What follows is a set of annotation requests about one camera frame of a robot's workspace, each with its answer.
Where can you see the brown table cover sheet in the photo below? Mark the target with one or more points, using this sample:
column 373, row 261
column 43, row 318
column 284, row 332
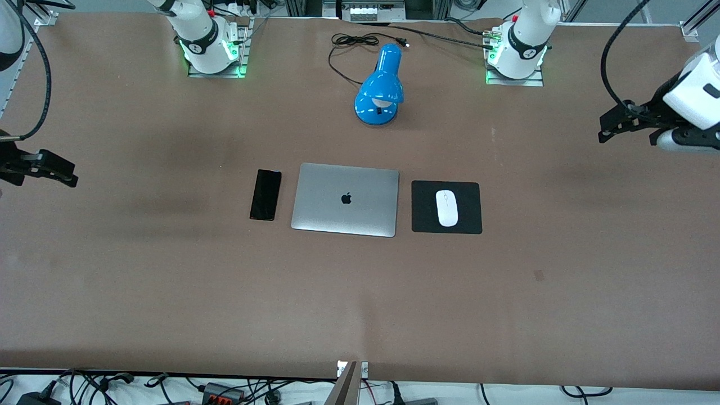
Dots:
column 360, row 309

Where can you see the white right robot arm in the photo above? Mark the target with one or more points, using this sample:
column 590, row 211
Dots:
column 202, row 34

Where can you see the black orange connector block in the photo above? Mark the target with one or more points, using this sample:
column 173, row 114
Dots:
column 222, row 392

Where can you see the brown tape patch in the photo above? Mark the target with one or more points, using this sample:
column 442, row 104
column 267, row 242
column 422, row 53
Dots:
column 539, row 274

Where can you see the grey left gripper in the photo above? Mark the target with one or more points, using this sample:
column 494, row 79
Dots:
column 654, row 109

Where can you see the black smartphone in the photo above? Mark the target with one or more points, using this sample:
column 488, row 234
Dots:
column 265, row 194

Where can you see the silver laptop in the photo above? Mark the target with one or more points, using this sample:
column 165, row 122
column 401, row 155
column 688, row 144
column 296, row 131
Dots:
column 346, row 197

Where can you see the blue desk lamp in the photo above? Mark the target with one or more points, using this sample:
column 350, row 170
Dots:
column 379, row 84

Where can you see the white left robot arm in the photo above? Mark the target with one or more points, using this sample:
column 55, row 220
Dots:
column 526, row 39

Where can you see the black power adapter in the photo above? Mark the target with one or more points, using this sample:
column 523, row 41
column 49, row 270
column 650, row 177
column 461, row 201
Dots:
column 36, row 399

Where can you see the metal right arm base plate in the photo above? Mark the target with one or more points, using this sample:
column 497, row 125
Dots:
column 239, row 62

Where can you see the white computer mouse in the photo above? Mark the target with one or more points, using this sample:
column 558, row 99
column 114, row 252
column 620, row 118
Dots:
column 447, row 208

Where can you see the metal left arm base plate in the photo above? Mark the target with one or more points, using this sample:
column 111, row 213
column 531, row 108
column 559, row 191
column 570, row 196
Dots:
column 531, row 80

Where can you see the black mouse pad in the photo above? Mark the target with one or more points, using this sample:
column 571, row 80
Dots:
column 422, row 216

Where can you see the white power strip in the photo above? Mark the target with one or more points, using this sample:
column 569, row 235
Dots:
column 376, row 11

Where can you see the aluminium frame rail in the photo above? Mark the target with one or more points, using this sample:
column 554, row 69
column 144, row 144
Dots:
column 22, row 62
column 700, row 22

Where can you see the grey metal camera post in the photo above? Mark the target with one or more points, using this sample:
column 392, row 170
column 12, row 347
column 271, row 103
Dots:
column 346, row 388

